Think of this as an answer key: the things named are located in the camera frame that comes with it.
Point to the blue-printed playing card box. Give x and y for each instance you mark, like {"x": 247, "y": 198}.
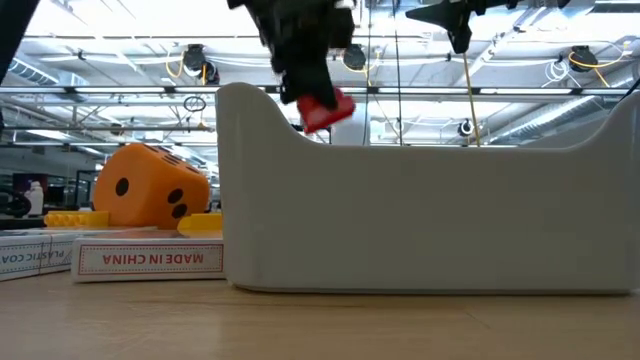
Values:
{"x": 30, "y": 257}

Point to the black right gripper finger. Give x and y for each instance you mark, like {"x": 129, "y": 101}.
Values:
{"x": 445, "y": 12}

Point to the red-printed playing card box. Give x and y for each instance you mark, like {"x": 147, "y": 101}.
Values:
{"x": 150, "y": 260}

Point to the white plastic bottle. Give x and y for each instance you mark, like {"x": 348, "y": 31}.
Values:
{"x": 34, "y": 200}

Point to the red toy block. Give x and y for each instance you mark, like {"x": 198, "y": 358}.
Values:
{"x": 320, "y": 119}

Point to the white building column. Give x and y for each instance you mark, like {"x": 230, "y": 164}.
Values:
{"x": 352, "y": 132}

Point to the orange foam die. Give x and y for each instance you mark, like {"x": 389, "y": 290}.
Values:
{"x": 145, "y": 190}

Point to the long yellow toy brick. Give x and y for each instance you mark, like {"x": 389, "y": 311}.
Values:
{"x": 75, "y": 219}

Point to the dark monitor screen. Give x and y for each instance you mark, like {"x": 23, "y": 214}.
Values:
{"x": 30, "y": 180}

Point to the white plastic bin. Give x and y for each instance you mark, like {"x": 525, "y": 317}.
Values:
{"x": 400, "y": 220}

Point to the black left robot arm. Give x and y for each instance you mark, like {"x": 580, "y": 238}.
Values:
{"x": 12, "y": 30}

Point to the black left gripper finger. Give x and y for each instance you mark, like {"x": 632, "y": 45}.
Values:
{"x": 310, "y": 87}

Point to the short yellow toy brick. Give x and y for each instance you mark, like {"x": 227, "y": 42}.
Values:
{"x": 202, "y": 222}

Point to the black rack frame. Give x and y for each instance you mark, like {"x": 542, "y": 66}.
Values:
{"x": 76, "y": 192}

